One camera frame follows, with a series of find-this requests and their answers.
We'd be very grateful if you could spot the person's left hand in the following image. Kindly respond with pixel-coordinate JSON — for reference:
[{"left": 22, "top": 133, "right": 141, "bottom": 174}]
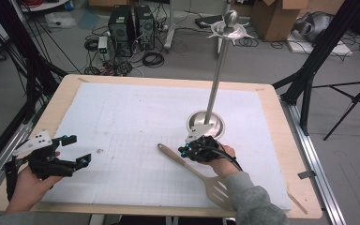
[{"left": 5, "top": 151, "right": 65, "bottom": 214}]

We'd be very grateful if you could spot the aluminium table rail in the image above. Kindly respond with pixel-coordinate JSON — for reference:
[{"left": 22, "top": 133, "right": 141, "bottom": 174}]
[{"left": 280, "top": 99, "right": 346, "bottom": 225}]

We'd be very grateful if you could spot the black frame with cables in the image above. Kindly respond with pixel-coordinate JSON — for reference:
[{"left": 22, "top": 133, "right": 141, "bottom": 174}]
[{"left": 0, "top": 0, "right": 68, "bottom": 126}]

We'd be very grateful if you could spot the thin wooden strip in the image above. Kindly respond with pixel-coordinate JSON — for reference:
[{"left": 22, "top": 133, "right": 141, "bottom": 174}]
[{"left": 287, "top": 191, "right": 309, "bottom": 216}]

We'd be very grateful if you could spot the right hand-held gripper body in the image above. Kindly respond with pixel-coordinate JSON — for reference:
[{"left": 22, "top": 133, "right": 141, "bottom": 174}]
[{"left": 185, "top": 122, "right": 222, "bottom": 163}]

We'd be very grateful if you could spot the coiled black cable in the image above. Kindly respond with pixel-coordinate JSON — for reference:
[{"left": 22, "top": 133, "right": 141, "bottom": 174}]
[{"left": 142, "top": 51, "right": 166, "bottom": 68}]

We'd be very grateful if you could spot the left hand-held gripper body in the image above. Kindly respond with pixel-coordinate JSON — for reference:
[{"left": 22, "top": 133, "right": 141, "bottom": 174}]
[{"left": 12, "top": 128, "right": 76, "bottom": 181}]

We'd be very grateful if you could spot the clear plastic bag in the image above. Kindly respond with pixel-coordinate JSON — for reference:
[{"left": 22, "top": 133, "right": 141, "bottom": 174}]
[{"left": 45, "top": 11, "right": 76, "bottom": 29}]

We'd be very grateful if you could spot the black tripod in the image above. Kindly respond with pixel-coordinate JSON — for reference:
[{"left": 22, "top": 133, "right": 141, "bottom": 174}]
[{"left": 312, "top": 74, "right": 360, "bottom": 142}]

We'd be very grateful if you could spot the black computer tower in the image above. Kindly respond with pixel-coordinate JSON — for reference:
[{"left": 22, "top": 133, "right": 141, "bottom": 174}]
[
  {"left": 133, "top": 4, "right": 156, "bottom": 51},
  {"left": 107, "top": 5, "right": 135, "bottom": 58}
]

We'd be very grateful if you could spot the black flat device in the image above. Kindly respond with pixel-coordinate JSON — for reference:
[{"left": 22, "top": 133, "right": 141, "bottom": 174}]
[{"left": 195, "top": 14, "right": 224, "bottom": 29}]

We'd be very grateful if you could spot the beige slotted spatula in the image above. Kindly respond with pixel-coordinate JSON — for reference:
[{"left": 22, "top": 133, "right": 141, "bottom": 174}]
[{"left": 157, "top": 142, "right": 237, "bottom": 212}]

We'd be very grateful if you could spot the white flat board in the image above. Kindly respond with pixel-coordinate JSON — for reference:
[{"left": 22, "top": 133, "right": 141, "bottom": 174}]
[{"left": 286, "top": 31, "right": 354, "bottom": 57}]

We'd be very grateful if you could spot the grey metal bracket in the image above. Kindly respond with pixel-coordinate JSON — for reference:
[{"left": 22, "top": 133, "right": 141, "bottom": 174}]
[{"left": 297, "top": 170, "right": 317, "bottom": 180}]

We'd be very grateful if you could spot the black metal frame post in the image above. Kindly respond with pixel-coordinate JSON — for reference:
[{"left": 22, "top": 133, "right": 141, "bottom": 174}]
[{"left": 271, "top": 0, "right": 360, "bottom": 106}]

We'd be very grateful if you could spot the white desk leg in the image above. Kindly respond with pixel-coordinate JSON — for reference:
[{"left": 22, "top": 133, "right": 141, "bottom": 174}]
[{"left": 163, "top": 0, "right": 177, "bottom": 53}]

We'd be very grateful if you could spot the grey white helmet-like device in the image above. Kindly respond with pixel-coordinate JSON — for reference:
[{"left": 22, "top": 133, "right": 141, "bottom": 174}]
[{"left": 293, "top": 11, "right": 334, "bottom": 42}]

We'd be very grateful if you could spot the brown cardboard box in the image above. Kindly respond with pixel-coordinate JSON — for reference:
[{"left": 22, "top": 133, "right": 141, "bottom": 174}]
[{"left": 251, "top": 0, "right": 310, "bottom": 42}]

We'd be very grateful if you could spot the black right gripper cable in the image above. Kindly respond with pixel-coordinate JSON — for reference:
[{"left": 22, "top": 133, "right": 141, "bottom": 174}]
[{"left": 210, "top": 144, "right": 244, "bottom": 173}]

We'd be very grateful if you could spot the small white power box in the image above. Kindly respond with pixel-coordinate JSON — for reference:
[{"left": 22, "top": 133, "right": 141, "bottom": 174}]
[{"left": 97, "top": 36, "right": 110, "bottom": 60}]

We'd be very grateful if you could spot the white grid mat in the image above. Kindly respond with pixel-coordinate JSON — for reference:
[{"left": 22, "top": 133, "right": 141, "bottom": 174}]
[{"left": 38, "top": 82, "right": 293, "bottom": 211}]

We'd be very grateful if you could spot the silver metal utensil stand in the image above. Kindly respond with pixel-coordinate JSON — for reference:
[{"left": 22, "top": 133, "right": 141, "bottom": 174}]
[{"left": 186, "top": 9, "right": 255, "bottom": 140}]

